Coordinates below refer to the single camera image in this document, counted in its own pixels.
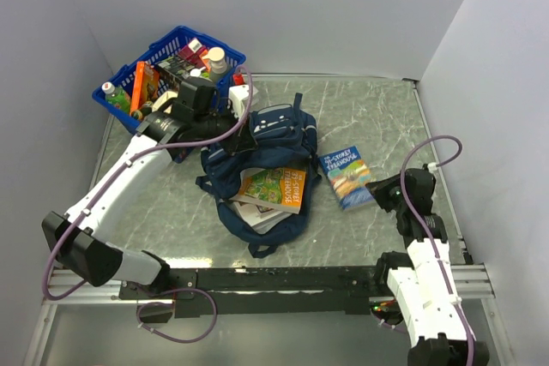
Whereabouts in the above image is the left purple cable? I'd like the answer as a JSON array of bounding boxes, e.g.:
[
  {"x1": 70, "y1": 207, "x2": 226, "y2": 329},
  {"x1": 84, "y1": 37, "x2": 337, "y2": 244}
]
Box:
[{"x1": 42, "y1": 65, "x2": 254, "y2": 344}]

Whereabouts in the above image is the beige crumpled bag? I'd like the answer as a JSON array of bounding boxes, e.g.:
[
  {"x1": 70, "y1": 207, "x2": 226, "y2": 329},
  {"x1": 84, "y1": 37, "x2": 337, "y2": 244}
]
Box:
[{"x1": 152, "y1": 90, "x2": 178, "y2": 113}]

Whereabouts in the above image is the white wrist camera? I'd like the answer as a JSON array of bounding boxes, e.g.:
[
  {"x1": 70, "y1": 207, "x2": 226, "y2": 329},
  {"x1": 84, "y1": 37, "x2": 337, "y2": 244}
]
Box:
[
  {"x1": 227, "y1": 74, "x2": 250, "y2": 119},
  {"x1": 423, "y1": 162, "x2": 440, "y2": 174}
]

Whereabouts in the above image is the purple paperback book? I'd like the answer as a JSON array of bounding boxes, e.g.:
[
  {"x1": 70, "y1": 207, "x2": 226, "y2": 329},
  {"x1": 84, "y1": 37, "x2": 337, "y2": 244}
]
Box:
[{"x1": 232, "y1": 201, "x2": 281, "y2": 220}]

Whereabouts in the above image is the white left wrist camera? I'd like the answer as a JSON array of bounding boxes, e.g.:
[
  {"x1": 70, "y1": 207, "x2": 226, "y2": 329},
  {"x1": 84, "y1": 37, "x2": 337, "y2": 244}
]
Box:
[{"x1": 227, "y1": 74, "x2": 250, "y2": 119}]

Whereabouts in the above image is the green soda bottle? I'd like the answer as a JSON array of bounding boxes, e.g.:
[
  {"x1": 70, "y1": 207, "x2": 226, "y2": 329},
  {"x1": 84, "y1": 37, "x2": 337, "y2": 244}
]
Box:
[{"x1": 101, "y1": 81, "x2": 131, "y2": 114}]

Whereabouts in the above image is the white coffee cover book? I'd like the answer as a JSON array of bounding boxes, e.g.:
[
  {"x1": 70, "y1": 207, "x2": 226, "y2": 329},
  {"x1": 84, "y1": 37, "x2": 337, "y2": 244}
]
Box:
[{"x1": 238, "y1": 211, "x2": 291, "y2": 234}]

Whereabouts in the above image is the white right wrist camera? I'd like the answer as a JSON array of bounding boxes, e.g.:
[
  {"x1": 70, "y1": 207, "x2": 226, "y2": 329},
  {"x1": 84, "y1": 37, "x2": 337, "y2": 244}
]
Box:
[{"x1": 423, "y1": 162, "x2": 440, "y2": 174}]

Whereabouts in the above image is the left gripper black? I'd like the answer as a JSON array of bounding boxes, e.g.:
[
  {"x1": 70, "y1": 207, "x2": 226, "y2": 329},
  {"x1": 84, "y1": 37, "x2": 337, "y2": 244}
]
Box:
[{"x1": 193, "y1": 100, "x2": 257, "y2": 155}]

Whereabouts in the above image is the navy blue student backpack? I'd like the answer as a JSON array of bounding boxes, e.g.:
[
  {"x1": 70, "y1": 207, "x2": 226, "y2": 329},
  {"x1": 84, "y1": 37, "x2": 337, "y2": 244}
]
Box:
[{"x1": 196, "y1": 93, "x2": 321, "y2": 259}]

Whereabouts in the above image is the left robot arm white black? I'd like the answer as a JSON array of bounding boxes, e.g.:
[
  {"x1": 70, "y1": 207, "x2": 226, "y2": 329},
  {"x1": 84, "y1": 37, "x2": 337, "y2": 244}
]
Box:
[{"x1": 41, "y1": 100, "x2": 253, "y2": 301}]

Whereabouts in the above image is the blue paperback book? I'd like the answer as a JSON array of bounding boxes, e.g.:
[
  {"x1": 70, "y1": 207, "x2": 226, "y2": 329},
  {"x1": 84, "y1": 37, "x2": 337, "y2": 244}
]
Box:
[{"x1": 319, "y1": 146, "x2": 374, "y2": 210}]

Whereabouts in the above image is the blue plastic shopping basket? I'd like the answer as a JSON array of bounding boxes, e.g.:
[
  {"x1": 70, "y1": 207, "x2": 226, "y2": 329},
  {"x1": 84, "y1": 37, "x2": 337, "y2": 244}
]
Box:
[{"x1": 92, "y1": 26, "x2": 245, "y2": 135}]

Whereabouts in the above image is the orange treehouse paperback book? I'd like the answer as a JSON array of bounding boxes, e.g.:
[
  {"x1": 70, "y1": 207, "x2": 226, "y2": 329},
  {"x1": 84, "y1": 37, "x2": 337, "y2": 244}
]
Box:
[{"x1": 232, "y1": 167, "x2": 307, "y2": 214}]

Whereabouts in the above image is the black green box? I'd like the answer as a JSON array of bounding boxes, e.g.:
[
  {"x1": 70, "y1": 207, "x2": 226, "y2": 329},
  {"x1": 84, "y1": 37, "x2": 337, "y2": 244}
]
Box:
[{"x1": 154, "y1": 55, "x2": 200, "y2": 92}]

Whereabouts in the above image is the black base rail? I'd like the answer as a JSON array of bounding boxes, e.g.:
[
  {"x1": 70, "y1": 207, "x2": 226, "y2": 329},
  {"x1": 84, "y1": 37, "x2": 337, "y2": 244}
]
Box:
[{"x1": 119, "y1": 266, "x2": 393, "y2": 318}]

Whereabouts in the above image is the orange snack box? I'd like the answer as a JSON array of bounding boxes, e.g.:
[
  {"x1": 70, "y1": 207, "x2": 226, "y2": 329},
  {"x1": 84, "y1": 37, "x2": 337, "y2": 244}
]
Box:
[{"x1": 130, "y1": 61, "x2": 160, "y2": 113}]

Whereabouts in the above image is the small red white box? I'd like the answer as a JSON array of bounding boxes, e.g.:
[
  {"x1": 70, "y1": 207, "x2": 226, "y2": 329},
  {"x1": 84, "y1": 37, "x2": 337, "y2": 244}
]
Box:
[{"x1": 178, "y1": 38, "x2": 208, "y2": 68}]

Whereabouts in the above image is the beige cap bottle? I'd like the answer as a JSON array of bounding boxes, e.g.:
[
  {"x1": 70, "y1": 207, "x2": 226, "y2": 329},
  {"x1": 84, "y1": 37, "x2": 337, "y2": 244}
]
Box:
[{"x1": 202, "y1": 47, "x2": 228, "y2": 82}]

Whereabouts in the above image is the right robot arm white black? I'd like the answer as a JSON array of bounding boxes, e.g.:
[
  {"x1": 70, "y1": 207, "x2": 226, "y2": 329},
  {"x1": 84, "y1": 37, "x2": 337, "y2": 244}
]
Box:
[{"x1": 366, "y1": 168, "x2": 490, "y2": 365}]

